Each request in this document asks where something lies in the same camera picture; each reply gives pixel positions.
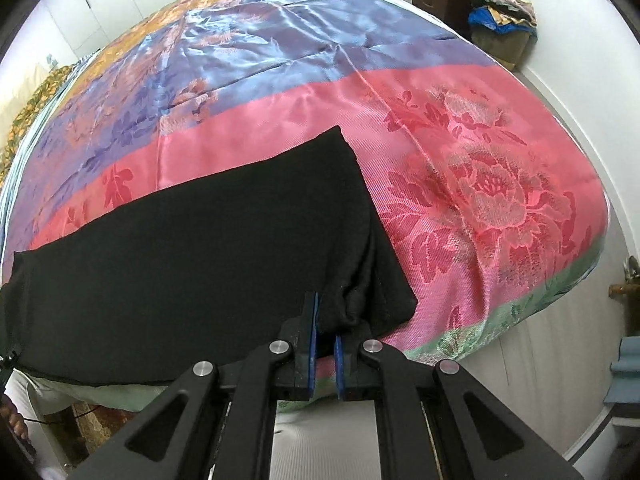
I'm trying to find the black pants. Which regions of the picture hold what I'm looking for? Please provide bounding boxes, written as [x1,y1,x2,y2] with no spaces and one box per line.
[1,128,416,387]

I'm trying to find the person's left hand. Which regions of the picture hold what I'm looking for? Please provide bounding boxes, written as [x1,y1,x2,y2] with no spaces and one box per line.
[0,393,29,441]

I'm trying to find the patterned floor rug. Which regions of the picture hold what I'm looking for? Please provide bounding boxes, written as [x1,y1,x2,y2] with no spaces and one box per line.
[72,402,137,454]

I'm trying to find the colourful satin bedspread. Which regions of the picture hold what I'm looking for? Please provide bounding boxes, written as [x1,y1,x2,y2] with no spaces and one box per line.
[1,0,610,363]

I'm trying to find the yellow orange floral blanket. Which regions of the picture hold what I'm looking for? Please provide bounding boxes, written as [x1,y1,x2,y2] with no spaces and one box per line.
[1,64,75,183]

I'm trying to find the laundry basket with clothes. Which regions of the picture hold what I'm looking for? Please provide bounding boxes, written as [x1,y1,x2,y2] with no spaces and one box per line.
[468,0,538,70]

